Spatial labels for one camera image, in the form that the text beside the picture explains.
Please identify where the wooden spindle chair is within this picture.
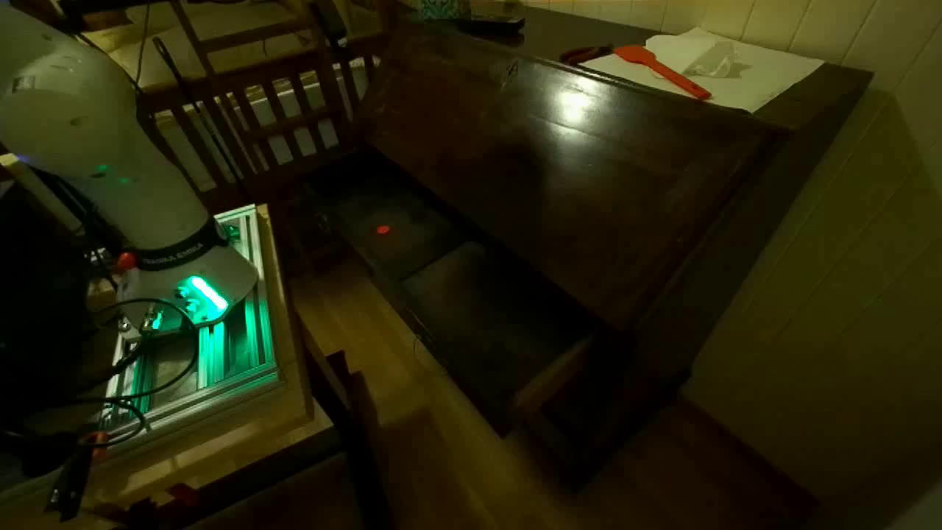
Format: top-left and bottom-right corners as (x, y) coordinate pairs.
(134, 0), (389, 199)

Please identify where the dark wooden chair back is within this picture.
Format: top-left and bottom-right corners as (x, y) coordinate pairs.
(290, 319), (398, 530)

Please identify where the black remote control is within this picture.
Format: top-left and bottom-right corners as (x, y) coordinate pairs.
(458, 12), (529, 37)

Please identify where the red black clamp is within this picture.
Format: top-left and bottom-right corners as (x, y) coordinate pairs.
(43, 428), (111, 524)

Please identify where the patterned tissue box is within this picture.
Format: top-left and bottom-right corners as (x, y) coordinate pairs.
(409, 0), (477, 24)

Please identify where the white paper sheet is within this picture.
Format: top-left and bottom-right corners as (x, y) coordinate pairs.
(580, 24), (826, 116)

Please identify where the dark wooden open drawer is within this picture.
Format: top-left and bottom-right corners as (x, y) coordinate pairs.
(303, 180), (602, 436)

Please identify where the dark wooden dresser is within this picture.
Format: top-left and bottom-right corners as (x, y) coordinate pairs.
(290, 3), (876, 495)

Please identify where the thick black cable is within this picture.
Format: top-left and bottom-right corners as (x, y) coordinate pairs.
(55, 292), (199, 445)

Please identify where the orange pen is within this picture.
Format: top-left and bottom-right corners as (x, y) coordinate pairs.
(613, 41), (713, 106)

